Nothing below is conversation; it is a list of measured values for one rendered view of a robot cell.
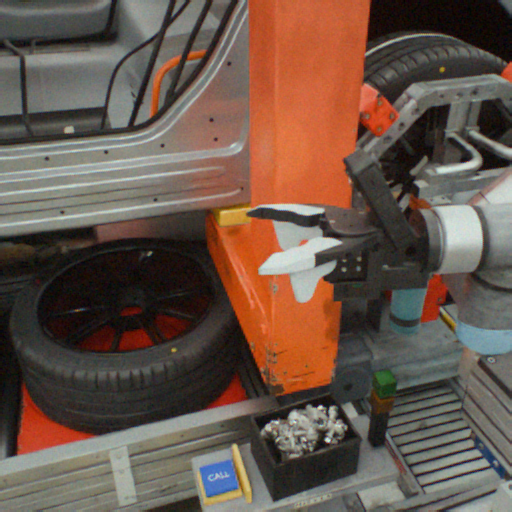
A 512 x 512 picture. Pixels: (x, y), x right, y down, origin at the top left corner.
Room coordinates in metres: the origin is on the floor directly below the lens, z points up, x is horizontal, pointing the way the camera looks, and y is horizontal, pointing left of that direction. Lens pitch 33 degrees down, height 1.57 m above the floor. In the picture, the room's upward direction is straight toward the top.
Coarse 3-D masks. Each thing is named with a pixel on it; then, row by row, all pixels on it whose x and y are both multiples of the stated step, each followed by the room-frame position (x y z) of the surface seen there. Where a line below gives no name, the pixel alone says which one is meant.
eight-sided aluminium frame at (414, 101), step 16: (448, 80) 1.43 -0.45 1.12; (464, 80) 1.43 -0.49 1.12; (480, 80) 1.45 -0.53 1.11; (496, 80) 1.42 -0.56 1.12; (400, 96) 1.40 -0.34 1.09; (416, 96) 1.36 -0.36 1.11; (432, 96) 1.36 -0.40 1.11; (448, 96) 1.37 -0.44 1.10; (464, 96) 1.39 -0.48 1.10; (480, 96) 1.40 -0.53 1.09; (496, 96) 1.41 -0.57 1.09; (400, 112) 1.35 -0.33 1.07; (416, 112) 1.35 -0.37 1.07; (400, 128) 1.34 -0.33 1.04; (368, 144) 1.34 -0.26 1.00; (384, 144) 1.33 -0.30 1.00; (352, 192) 1.31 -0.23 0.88
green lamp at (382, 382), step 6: (378, 372) 0.91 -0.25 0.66; (384, 372) 0.91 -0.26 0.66; (390, 372) 0.91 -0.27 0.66; (378, 378) 0.89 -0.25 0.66; (384, 378) 0.89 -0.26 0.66; (390, 378) 0.89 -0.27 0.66; (372, 384) 0.91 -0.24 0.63; (378, 384) 0.88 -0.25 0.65; (384, 384) 0.88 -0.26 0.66; (390, 384) 0.88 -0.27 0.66; (396, 384) 0.88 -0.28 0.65; (378, 390) 0.88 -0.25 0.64; (384, 390) 0.88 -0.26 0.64; (390, 390) 0.88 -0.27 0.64; (396, 390) 0.89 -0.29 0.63; (384, 396) 0.88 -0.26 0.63
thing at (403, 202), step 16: (432, 112) 1.49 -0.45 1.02; (480, 112) 1.64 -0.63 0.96; (496, 112) 1.55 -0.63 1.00; (432, 128) 1.49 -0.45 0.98; (480, 128) 1.66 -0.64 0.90; (496, 128) 1.55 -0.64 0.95; (400, 144) 1.48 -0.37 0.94; (416, 144) 1.50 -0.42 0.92; (432, 144) 1.49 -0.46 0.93; (384, 160) 1.46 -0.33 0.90; (400, 160) 1.49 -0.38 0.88; (464, 160) 1.70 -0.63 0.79; (496, 160) 1.58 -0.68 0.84; (400, 176) 1.47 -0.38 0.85
